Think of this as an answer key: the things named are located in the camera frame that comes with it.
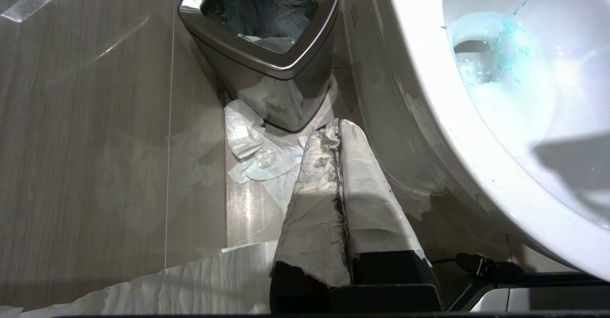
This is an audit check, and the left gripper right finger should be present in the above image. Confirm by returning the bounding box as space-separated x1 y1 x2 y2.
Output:
337 119 441 313

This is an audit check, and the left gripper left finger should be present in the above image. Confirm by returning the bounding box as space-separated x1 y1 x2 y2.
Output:
270 122 353 315

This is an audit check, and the white toilet bowl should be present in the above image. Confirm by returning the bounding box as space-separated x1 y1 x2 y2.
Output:
343 0 610 282

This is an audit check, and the crumpled white paper towel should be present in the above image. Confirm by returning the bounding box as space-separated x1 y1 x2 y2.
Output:
224 100 310 213

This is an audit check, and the white paper sheet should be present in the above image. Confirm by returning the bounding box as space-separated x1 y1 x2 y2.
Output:
0 241 279 316

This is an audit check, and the stainless steel trash bin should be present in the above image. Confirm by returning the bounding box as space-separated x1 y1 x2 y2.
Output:
178 0 339 133

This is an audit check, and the black bin liner bag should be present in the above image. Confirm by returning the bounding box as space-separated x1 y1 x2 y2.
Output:
201 0 318 54

